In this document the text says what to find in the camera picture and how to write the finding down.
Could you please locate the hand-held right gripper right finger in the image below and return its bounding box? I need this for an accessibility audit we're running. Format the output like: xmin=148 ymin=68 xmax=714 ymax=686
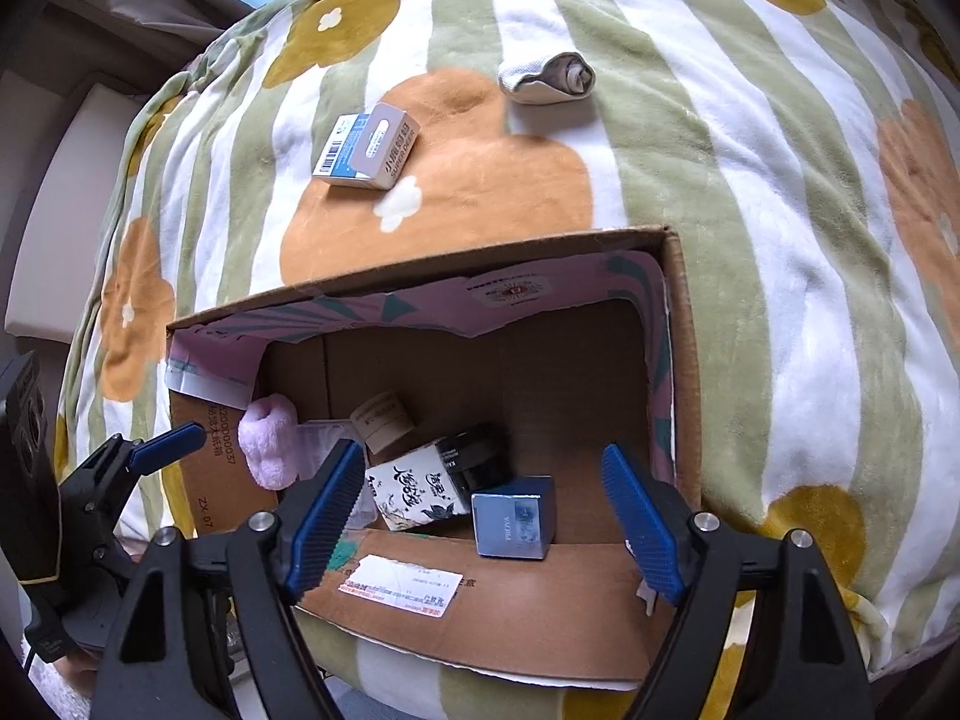
xmin=602 ymin=442 xmax=875 ymax=720

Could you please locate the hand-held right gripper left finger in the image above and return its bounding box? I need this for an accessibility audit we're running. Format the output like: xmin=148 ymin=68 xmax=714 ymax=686
xmin=94 ymin=439 xmax=368 ymax=720

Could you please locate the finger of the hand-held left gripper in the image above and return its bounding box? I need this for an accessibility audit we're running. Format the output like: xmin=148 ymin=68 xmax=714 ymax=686
xmin=58 ymin=424 xmax=207 ymax=541

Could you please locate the clear plastic case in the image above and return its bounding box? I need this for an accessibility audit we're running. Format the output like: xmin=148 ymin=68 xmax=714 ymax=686
xmin=296 ymin=420 xmax=357 ymax=466

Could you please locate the black white printed box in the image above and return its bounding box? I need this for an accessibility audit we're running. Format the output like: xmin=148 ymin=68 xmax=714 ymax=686
xmin=365 ymin=444 xmax=470 ymax=533

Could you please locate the pink fluffy sock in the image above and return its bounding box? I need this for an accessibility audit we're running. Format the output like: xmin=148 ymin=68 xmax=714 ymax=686
xmin=238 ymin=394 xmax=305 ymax=488

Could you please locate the beige tape roll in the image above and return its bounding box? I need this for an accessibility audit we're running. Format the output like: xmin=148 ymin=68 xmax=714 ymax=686
xmin=349 ymin=392 xmax=415 ymax=455

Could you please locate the small blue box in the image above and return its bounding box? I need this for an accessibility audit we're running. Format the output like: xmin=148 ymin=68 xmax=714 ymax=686
xmin=471 ymin=475 xmax=557 ymax=563

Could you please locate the brown cardboard box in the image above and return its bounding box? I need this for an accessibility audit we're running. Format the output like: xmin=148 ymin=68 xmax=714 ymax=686
xmin=163 ymin=225 xmax=702 ymax=691

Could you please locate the small black jar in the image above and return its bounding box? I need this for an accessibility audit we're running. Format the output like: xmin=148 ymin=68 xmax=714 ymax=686
xmin=439 ymin=424 xmax=515 ymax=496

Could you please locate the blue white box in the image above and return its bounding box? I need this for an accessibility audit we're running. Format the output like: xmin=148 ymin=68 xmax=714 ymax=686
xmin=313 ymin=101 xmax=419 ymax=191

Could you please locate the white sock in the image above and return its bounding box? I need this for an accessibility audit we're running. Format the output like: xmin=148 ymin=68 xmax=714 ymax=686
xmin=497 ymin=51 xmax=597 ymax=106

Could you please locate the beige padded headboard cushion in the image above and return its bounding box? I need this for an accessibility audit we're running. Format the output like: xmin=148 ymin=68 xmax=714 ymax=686
xmin=7 ymin=79 xmax=147 ymax=338

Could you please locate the striped floral fleece blanket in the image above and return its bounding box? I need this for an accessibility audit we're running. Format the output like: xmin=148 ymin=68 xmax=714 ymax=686
xmin=52 ymin=0 xmax=960 ymax=720

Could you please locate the beige curtain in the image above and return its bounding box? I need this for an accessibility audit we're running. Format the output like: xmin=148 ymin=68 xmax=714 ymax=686
xmin=45 ymin=0 xmax=256 ymax=91

